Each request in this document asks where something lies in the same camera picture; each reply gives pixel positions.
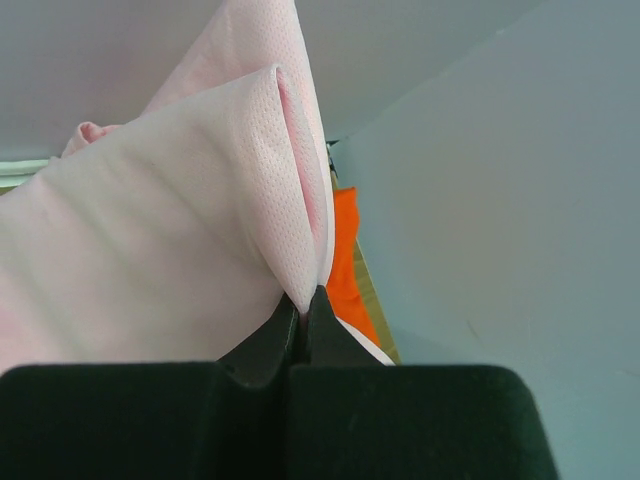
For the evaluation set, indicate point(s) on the folded orange t shirt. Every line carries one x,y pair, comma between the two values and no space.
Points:
342,287

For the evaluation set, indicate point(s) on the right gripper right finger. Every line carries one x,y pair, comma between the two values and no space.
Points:
351,417

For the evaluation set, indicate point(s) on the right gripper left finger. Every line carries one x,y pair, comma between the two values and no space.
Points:
220,419

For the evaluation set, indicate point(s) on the pink t shirt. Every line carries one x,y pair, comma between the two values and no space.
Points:
175,236

